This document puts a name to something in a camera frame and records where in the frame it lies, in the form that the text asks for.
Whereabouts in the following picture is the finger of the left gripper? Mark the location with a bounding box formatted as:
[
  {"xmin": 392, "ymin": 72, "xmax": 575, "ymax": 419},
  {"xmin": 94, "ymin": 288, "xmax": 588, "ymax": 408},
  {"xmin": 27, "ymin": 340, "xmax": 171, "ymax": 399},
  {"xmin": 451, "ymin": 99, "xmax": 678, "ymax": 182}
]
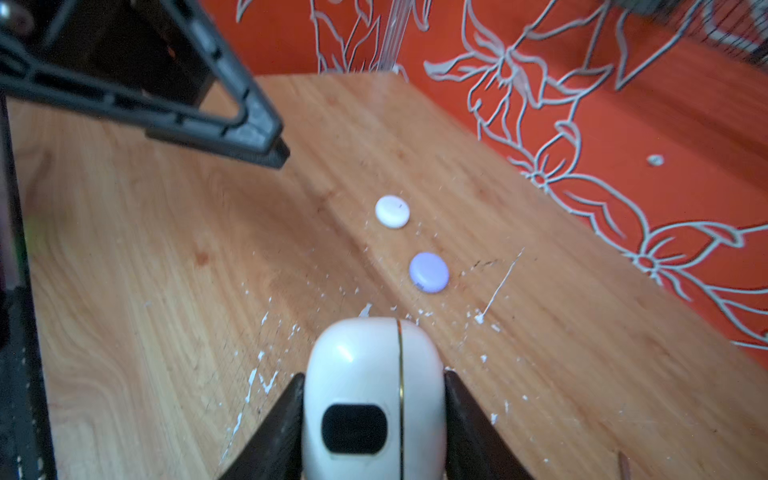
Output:
[{"xmin": 1, "ymin": 1, "xmax": 290, "ymax": 169}]

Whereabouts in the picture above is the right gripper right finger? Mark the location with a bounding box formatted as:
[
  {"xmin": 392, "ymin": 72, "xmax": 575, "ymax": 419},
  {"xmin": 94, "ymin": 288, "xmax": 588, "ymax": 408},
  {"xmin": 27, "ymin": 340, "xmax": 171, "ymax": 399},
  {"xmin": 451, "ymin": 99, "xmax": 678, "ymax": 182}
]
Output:
[{"xmin": 444, "ymin": 370, "xmax": 534, "ymax": 480}]

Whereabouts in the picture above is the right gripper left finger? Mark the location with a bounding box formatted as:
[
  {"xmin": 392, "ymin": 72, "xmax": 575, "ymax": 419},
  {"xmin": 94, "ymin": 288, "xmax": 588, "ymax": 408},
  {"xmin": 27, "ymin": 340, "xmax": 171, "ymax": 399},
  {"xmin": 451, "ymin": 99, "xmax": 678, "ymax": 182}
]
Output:
[{"xmin": 220, "ymin": 373, "xmax": 305, "ymax": 480}]

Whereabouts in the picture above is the small white case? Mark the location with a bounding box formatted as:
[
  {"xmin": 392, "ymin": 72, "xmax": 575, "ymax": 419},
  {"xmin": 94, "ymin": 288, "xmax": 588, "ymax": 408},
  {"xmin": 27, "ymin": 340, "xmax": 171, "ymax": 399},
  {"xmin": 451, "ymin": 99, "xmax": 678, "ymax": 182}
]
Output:
[{"xmin": 301, "ymin": 317, "xmax": 447, "ymax": 479}]

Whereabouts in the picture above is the white earbuds charging case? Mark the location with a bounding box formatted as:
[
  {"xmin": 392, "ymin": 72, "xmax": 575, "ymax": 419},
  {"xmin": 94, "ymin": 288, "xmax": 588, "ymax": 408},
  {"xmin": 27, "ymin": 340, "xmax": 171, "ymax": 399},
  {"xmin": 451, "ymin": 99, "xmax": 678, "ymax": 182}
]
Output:
[{"xmin": 375, "ymin": 195, "xmax": 411, "ymax": 229}]

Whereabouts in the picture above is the purple round case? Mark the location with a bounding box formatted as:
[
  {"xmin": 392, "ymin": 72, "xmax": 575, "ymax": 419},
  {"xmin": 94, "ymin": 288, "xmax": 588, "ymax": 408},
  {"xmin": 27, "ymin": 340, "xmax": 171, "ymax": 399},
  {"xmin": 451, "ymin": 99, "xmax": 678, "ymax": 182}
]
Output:
[{"xmin": 409, "ymin": 252, "xmax": 450, "ymax": 294}]

